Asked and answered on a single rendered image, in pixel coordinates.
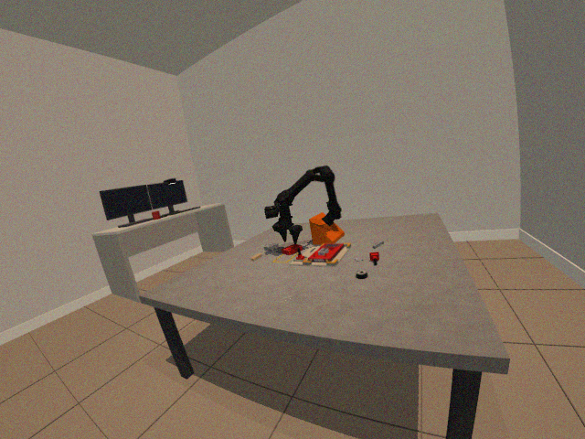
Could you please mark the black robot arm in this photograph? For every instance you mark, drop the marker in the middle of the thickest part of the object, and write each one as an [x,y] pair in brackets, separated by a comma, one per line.
[285,198]

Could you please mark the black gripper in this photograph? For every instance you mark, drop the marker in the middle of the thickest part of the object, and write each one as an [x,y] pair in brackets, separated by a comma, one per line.
[294,230]

